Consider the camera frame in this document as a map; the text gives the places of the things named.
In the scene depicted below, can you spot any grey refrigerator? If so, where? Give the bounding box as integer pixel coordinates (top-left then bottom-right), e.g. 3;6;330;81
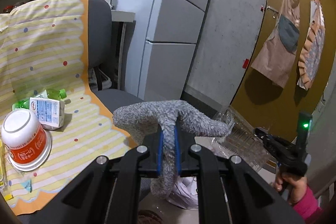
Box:
117;0;208;101

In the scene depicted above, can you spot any red white instant noodle cup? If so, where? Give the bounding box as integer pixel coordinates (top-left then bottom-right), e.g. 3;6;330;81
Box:
1;109;51;172

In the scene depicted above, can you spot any trash bin with pink liner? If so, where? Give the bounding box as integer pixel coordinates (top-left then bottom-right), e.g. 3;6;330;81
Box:
166;177;198;210

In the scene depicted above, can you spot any pink apron with grey pocket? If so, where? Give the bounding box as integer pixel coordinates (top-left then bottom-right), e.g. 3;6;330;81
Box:
251;0;300;88

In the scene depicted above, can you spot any green plastic bottle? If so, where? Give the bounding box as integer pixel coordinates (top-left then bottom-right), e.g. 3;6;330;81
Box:
12;89;67;111

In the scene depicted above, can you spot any grey office chair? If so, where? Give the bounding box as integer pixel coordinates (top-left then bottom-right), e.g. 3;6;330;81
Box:
88;0;141;119

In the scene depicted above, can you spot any right hand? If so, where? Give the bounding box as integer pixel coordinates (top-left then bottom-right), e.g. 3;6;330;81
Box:
273;172;307;205

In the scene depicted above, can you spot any grey fluffy sock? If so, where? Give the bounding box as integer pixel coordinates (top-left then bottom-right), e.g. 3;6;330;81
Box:
113;100;232;198

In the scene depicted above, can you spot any yellow striped dotted cloth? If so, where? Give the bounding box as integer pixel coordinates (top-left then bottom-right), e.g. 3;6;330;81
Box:
1;0;135;215

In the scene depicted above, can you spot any mustard yellow door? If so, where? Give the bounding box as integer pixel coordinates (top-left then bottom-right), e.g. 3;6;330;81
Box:
232;0;335;140

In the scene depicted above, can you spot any orange ruffled floral apron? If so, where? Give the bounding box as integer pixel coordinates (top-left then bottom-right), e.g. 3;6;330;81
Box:
297;0;326;91

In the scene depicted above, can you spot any clear plastic container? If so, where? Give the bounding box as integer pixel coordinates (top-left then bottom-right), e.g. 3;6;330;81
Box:
211;106;270;172

